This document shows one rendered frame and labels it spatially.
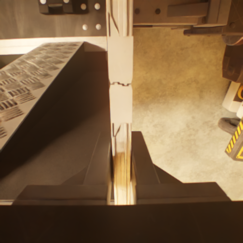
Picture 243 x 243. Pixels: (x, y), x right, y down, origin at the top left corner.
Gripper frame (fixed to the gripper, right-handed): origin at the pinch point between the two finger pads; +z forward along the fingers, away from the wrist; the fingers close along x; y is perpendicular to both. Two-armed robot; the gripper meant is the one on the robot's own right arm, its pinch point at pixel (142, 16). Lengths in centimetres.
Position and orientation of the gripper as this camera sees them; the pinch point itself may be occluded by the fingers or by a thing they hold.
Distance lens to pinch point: 27.5
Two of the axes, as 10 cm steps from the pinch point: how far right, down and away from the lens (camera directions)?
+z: -10.0, 0.2, -0.1
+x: 0.1, 4.4, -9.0
